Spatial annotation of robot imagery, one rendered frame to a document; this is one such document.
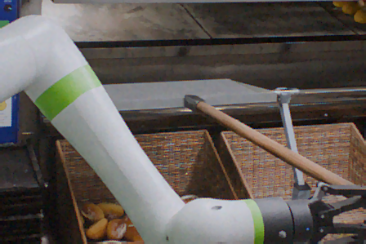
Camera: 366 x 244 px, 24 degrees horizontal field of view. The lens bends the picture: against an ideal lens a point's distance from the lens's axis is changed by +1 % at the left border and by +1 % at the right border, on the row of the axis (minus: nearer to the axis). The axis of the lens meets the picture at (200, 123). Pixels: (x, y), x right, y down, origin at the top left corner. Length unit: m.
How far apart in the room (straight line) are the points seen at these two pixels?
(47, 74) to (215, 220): 0.39
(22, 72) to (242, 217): 0.43
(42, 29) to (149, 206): 0.36
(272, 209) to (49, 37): 0.48
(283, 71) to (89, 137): 1.76
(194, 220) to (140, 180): 0.16
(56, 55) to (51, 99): 0.08
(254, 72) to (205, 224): 1.80
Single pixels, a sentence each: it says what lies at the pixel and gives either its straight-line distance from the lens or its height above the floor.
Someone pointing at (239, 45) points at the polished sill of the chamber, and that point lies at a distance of 3.06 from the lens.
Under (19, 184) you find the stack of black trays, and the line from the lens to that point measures 2.67.
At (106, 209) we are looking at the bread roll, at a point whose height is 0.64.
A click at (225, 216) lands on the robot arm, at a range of 1.41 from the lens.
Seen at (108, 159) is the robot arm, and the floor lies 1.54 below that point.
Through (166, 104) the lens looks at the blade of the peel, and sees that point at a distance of 2.45.
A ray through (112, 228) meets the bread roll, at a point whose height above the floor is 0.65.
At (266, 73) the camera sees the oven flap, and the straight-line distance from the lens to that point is 3.17.
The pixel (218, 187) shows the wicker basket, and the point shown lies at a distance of 3.07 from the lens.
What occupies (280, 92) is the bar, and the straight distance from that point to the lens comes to 2.75.
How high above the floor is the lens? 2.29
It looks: 27 degrees down
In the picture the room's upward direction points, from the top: 7 degrees clockwise
